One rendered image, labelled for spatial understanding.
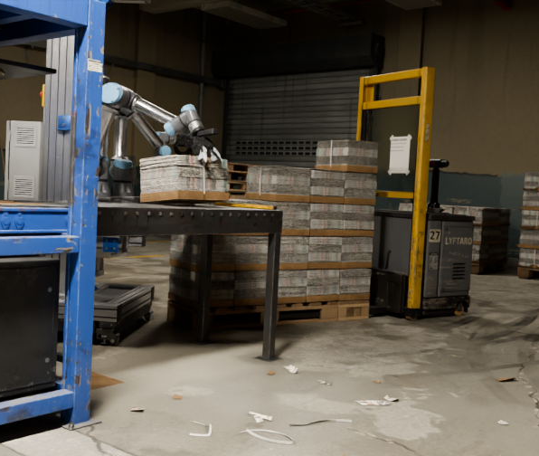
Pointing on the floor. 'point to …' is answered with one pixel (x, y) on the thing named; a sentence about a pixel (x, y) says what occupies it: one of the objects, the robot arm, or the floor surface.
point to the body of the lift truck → (449, 229)
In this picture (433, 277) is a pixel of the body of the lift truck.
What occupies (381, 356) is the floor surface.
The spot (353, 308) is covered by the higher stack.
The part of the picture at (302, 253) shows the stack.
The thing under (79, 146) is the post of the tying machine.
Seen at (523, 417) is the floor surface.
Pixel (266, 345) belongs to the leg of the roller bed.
